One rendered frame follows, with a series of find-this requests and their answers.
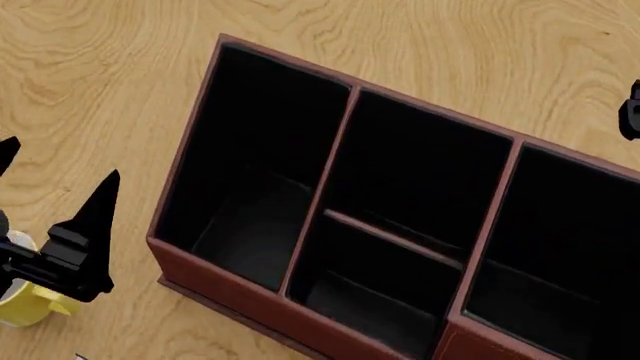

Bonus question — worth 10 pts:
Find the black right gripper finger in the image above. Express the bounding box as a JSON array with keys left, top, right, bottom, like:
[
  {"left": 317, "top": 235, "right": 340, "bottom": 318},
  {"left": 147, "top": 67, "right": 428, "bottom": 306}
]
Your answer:
[{"left": 617, "top": 78, "right": 640, "bottom": 142}]

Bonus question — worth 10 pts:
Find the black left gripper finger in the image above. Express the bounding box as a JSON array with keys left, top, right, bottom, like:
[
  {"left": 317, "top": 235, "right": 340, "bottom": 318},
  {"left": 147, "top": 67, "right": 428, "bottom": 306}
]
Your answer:
[
  {"left": 39, "top": 168, "right": 122, "bottom": 304},
  {"left": 0, "top": 135, "right": 22, "bottom": 178}
]

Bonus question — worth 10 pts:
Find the brown leather compartment caddy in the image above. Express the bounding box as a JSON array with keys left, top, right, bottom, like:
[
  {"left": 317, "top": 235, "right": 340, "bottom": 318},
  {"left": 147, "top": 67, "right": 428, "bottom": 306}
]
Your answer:
[{"left": 145, "top": 32, "right": 640, "bottom": 360}]

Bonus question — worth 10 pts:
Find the yellow tape roll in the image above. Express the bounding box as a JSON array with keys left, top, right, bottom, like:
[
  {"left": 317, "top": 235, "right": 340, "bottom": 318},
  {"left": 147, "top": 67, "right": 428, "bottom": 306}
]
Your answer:
[{"left": 0, "top": 228, "right": 81, "bottom": 329}]

